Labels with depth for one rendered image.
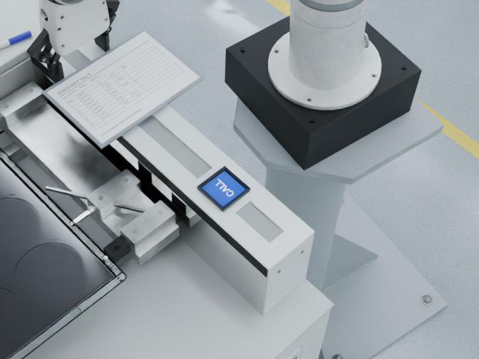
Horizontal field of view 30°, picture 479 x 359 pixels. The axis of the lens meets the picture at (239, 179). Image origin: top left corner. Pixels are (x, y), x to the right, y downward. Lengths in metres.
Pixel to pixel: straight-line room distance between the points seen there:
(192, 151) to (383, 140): 0.38
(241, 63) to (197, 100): 1.14
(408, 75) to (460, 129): 1.19
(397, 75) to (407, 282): 0.94
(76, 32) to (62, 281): 0.37
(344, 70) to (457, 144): 1.25
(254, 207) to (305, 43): 0.28
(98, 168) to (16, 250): 0.20
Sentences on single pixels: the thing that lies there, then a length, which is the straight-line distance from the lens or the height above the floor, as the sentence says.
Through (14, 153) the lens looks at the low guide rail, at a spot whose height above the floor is 0.85.
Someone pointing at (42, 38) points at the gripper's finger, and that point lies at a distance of 1.38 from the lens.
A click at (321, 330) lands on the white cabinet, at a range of 1.44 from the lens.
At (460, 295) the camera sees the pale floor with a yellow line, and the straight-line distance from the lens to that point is 2.39.
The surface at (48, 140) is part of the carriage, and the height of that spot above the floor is 0.88.
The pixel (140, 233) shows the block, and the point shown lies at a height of 0.91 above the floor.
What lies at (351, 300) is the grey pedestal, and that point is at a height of 0.01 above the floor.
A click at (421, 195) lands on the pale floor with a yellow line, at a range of 2.53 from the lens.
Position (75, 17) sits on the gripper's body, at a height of 1.09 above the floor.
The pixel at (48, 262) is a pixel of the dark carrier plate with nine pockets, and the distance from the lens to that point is 1.33.
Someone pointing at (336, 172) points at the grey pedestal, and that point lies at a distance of 1.51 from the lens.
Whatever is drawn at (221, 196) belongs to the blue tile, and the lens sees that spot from 1.29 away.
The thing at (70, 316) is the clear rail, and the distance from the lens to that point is 1.28.
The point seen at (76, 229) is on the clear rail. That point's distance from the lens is 1.35.
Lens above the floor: 2.04
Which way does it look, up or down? 55 degrees down
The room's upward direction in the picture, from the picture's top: 3 degrees clockwise
